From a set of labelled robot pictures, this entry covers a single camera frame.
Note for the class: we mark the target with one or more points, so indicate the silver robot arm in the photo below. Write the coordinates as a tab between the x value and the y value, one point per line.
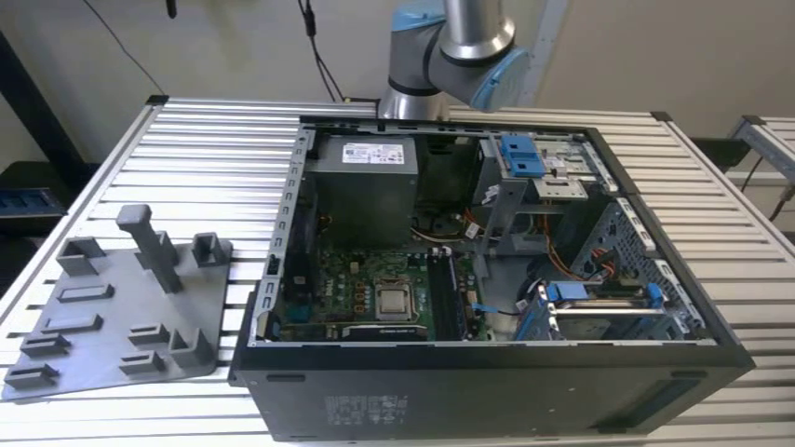
472	28

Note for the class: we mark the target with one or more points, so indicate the grey power supply unit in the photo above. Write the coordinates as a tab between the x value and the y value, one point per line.
360	205

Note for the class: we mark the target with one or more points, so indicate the CPU socket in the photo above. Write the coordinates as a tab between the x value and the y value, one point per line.
391	280

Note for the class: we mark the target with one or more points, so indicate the green motherboard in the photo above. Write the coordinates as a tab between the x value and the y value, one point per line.
348	279

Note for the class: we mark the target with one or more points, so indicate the silver CPU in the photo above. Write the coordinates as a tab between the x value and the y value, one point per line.
395	302

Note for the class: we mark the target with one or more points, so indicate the silver drive cage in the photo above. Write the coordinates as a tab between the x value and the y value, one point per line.
509	205

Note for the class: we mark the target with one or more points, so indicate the black graphics card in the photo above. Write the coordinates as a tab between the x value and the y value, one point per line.
384	332

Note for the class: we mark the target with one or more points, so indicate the blue plastic drive latch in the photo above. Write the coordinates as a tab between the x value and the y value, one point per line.
520	153

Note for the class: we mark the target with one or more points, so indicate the blue disk carrier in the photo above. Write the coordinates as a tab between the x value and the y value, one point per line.
564	293

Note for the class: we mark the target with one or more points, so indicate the silver hard disk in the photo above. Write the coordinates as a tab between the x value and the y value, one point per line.
583	326

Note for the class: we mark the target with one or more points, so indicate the black PC case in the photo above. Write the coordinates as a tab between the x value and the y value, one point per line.
435	396

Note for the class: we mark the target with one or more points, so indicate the black table corner cap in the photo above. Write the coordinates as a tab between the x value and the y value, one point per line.
661	117
156	99

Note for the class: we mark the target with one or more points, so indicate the plastic parts rack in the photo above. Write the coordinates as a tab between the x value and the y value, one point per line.
124	316

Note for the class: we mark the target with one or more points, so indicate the black box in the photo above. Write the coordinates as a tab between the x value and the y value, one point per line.
713	153

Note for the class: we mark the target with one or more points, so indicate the small black hanging object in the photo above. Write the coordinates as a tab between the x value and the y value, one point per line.
171	8

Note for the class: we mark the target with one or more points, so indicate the blue crate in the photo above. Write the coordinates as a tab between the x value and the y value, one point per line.
30	202

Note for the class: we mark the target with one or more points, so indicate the aluminium side table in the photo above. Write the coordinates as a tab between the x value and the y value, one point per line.
763	139

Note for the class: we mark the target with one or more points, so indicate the white aluminium post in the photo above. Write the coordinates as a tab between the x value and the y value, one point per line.
549	46

